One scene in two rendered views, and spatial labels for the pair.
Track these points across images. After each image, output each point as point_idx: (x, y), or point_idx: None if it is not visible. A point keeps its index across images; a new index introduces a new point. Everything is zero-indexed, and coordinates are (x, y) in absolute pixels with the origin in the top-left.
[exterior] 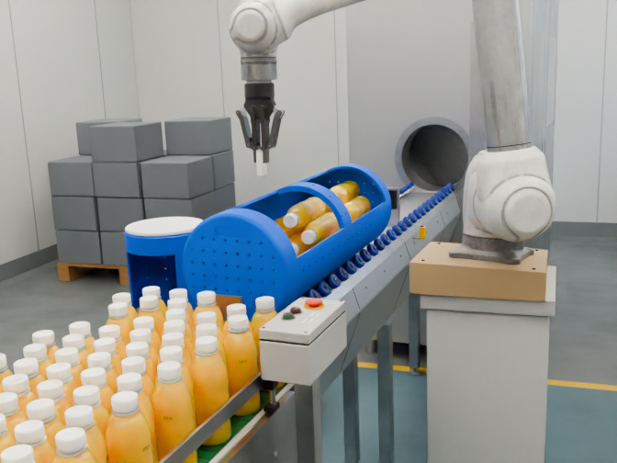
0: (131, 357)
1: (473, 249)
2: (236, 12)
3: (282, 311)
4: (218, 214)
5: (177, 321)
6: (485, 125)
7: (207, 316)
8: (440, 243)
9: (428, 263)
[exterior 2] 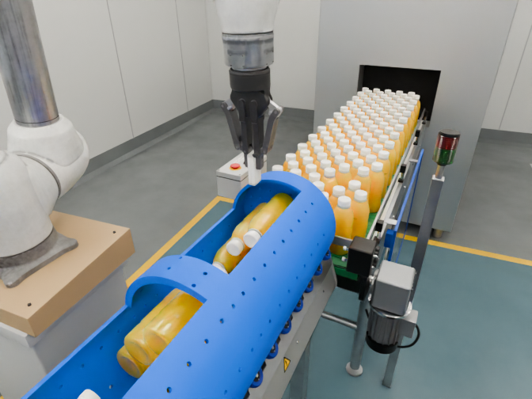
0: (320, 148)
1: (58, 233)
2: None
3: None
4: (298, 175)
5: (309, 167)
6: (51, 97)
7: (294, 169)
8: (28, 303)
9: (115, 226)
